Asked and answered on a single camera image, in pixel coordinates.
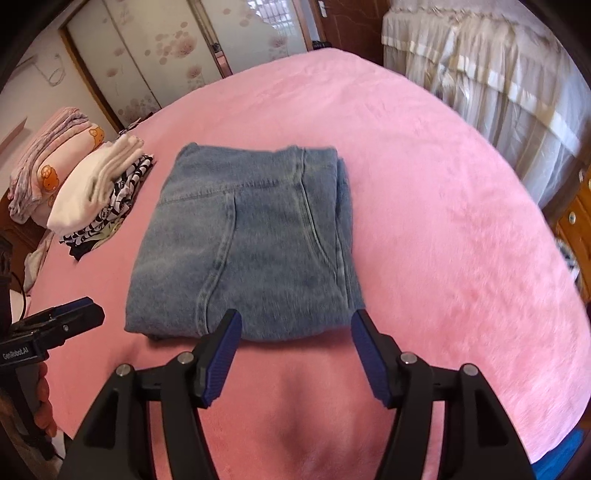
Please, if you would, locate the blue denim jacket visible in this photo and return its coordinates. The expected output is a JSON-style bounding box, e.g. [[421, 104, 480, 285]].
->
[[124, 143, 363, 342]]

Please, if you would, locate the person left hand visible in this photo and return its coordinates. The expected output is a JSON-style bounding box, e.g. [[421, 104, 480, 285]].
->
[[34, 362, 58, 438]]

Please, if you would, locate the black folded garment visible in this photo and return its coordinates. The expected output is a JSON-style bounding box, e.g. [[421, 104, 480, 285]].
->
[[69, 240, 99, 261]]

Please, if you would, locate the white crumpled cloth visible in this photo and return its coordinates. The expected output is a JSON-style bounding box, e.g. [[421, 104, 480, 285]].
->
[[23, 230, 54, 292]]

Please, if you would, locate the blue plastic stool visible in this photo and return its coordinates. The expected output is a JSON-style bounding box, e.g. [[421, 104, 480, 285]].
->
[[532, 428, 586, 480]]

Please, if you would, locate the wooden headboard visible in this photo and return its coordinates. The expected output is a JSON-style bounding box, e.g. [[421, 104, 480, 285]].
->
[[0, 191, 46, 284]]

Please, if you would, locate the white folded garment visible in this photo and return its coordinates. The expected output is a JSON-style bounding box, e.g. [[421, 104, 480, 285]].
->
[[47, 134, 144, 236]]

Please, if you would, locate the striped pink folded blanket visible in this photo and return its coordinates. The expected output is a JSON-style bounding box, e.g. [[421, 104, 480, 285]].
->
[[8, 107, 91, 224]]

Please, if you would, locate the black white patterned garment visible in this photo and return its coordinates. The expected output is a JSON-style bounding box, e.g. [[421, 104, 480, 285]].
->
[[59, 154, 154, 249]]

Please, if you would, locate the pink bear print quilt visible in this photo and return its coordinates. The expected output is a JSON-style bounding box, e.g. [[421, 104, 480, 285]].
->
[[29, 124, 105, 227]]

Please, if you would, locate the pink plush bed cover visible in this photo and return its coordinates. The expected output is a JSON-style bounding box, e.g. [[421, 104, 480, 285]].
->
[[31, 49, 590, 479]]

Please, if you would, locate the wooden drawer chest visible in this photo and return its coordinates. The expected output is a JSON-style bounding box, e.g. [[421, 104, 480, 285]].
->
[[555, 169, 591, 304]]

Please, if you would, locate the floral sliding wardrobe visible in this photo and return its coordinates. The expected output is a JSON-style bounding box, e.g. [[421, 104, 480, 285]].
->
[[60, 0, 311, 130]]

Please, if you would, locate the cream lace covered furniture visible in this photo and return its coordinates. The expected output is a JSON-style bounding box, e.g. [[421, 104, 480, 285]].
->
[[382, 1, 590, 208]]

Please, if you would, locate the brown wooden door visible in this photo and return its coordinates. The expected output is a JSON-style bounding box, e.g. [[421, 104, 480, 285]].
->
[[310, 0, 391, 65]]

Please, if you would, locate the pink wall shelf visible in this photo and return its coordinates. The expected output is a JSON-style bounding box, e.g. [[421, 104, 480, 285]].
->
[[0, 117, 28, 155]]

